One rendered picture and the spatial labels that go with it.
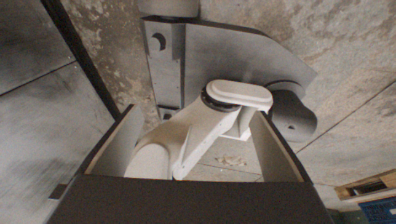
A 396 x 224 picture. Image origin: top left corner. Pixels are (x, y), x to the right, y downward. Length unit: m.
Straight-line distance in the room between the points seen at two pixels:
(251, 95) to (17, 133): 0.86
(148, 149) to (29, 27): 0.71
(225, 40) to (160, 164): 0.40
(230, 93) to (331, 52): 0.55
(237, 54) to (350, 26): 0.47
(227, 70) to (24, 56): 0.77
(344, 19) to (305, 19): 0.14
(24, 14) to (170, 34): 0.57
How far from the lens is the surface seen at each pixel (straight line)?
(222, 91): 0.35
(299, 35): 0.70
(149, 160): 0.21
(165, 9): 0.44
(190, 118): 0.32
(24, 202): 0.94
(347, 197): 2.43
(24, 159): 0.85
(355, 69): 0.92
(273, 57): 0.50
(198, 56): 0.47
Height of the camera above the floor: 0.61
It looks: 45 degrees down
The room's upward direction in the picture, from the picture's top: 168 degrees counter-clockwise
